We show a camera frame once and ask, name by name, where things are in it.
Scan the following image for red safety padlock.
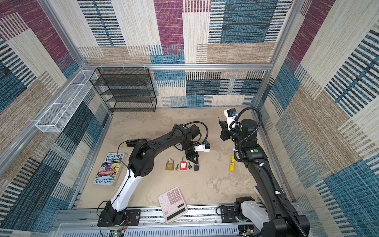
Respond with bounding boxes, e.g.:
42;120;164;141
179;156;188;170

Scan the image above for brass padlock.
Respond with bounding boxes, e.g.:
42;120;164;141
165;159;175;171

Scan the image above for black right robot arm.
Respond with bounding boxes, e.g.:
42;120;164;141
219;107;311;237

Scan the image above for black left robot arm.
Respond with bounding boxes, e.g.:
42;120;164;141
97;121;210;228

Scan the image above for pink calculator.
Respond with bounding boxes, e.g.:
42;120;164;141
158;187;189;223

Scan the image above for black stapler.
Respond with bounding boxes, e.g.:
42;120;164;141
126;139;146;147

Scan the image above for treehouse paperback book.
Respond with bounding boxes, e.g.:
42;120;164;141
92;153;124;186

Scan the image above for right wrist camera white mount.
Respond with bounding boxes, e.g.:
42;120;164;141
224;108;239;130

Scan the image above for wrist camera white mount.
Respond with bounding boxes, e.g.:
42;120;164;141
194;142;210;153
224;108;239;130

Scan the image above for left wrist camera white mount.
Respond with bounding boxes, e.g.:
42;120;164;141
194;142;210;153

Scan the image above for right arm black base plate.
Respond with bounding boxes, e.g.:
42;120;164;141
216;205;243;223

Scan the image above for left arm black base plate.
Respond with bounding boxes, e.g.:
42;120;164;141
97;209;141;227

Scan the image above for black wire shelf rack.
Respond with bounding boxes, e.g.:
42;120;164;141
89;67;157;113

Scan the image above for white wire mesh basket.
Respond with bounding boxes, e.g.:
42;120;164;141
36;70;93;133

